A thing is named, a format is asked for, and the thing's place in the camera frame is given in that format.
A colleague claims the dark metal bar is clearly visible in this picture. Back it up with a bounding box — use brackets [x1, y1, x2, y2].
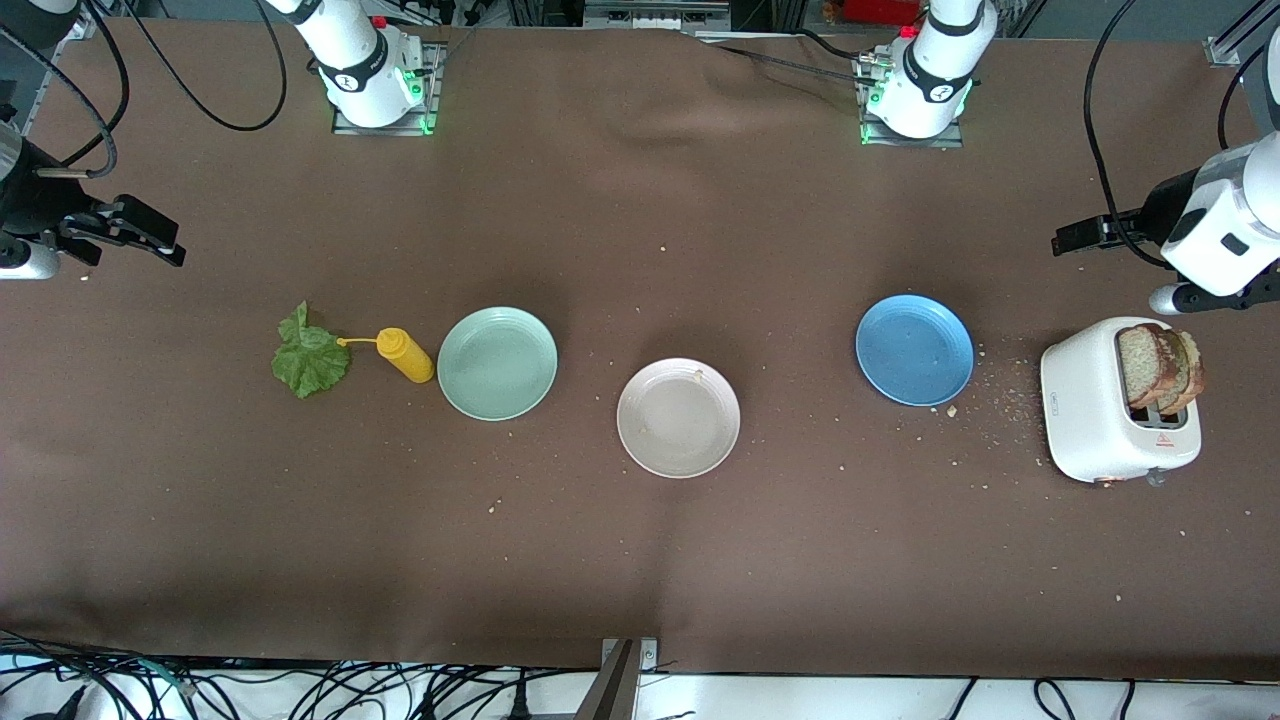
[573, 640, 637, 720]

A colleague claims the white toaster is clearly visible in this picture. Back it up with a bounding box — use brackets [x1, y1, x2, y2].
[1040, 316, 1203, 488]

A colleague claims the brown tablecloth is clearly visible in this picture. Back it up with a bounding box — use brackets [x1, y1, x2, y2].
[0, 18, 1280, 681]

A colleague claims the red box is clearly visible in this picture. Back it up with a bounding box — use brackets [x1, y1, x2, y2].
[840, 0, 923, 26]

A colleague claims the grey equipment box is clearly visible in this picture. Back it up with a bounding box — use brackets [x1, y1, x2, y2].
[583, 0, 733, 31]

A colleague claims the aluminium frame profile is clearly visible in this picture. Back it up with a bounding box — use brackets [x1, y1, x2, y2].
[1205, 0, 1280, 69]

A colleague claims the blue plate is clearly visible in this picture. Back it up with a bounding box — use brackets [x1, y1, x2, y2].
[855, 294, 975, 407]

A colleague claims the green lettuce leaf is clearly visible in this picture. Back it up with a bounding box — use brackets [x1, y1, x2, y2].
[271, 301, 353, 399]

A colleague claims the aluminium frame strut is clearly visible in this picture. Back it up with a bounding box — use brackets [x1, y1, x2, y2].
[18, 28, 83, 136]

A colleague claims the long black right arm cable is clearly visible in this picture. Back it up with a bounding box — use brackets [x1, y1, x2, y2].
[122, 0, 289, 133]

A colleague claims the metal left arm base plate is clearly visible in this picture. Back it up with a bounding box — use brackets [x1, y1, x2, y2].
[858, 50, 967, 150]

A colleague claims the brown bread slice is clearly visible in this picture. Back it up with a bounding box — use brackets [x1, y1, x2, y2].
[1115, 324, 1169, 409]
[1155, 328, 1207, 417]

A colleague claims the pale green plate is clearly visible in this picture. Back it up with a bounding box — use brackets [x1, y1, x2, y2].
[437, 306, 559, 422]

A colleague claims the yellow mustard squeeze bottle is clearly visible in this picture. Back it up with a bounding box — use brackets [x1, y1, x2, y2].
[337, 327, 435, 384]

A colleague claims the beige plate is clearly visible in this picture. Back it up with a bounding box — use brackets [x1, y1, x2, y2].
[616, 358, 742, 479]

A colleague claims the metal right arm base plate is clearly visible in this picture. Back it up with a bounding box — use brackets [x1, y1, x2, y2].
[332, 40, 442, 137]

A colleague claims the grey metal bracket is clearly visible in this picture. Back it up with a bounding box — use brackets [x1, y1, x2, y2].
[600, 637, 660, 673]

